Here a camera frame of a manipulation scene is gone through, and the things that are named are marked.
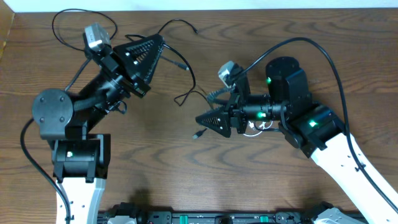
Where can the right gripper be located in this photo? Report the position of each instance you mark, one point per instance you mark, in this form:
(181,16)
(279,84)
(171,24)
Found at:
(236,107)

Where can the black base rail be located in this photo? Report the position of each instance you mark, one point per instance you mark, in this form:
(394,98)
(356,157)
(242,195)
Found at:
(204,218)

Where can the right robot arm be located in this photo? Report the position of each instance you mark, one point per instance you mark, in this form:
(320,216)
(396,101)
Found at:
(306,125)

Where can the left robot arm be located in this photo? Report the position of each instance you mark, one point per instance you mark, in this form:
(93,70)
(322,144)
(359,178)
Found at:
(81,159)

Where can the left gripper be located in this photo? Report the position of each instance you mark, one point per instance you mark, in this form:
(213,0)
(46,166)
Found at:
(115,68)

